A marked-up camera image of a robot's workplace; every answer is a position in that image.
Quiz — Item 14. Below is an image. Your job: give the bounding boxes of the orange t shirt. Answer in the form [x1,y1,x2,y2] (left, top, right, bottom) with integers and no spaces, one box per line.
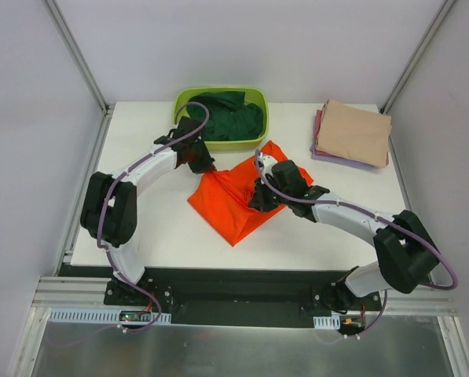
[186,140,315,247]

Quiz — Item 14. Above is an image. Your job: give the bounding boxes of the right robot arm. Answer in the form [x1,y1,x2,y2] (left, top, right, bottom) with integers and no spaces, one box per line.
[249,153,439,314]

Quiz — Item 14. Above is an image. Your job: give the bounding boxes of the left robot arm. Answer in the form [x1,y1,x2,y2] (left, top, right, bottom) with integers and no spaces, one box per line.
[80,116,214,306]

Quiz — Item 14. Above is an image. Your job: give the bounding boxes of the dark green t shirt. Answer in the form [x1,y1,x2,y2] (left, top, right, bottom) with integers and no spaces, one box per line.
[189,91,264,142]

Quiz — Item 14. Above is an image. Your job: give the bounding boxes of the green plastic bin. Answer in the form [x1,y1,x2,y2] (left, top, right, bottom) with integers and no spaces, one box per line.
[172,86,269,152]

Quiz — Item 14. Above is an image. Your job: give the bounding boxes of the beige folded t shirt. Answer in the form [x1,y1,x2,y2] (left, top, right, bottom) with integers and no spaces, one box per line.
[314,99,392,168]

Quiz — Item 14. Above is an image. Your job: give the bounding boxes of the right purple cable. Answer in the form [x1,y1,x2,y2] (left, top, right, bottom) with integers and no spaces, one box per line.
[254,148,460,346]

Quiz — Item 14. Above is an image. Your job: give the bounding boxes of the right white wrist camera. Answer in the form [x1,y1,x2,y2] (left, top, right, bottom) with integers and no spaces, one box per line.
[256,153,278,171]

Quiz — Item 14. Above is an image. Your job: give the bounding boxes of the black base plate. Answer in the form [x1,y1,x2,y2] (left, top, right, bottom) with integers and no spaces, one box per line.
[59,265,383,330]

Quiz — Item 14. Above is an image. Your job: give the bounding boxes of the right white cable duct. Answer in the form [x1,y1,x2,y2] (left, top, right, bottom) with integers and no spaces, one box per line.
[313,315,341,331]

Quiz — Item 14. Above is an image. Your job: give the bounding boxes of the white cable duct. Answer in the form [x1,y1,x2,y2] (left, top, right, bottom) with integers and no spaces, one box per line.
[49,308,171,326]
[313,315,341,331]

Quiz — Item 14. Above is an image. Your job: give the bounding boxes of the left aluminium frame post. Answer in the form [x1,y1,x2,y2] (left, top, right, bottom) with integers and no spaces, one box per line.
[42,0,109,115]

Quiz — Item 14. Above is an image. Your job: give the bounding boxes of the aluminium frame post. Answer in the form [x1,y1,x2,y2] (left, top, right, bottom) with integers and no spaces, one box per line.
[379,0,457,115]
[42,0,109,115]

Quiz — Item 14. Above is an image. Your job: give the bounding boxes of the right aluminium frame post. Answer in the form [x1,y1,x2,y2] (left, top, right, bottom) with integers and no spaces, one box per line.
[379,0,457,115]

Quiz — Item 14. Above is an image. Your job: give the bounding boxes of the front aluminium rail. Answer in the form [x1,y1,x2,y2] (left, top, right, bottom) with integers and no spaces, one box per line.
[32,269,456,316]

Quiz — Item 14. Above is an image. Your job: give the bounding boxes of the left white cable duct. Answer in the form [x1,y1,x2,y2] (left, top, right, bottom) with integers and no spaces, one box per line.
[49,308,171,326]

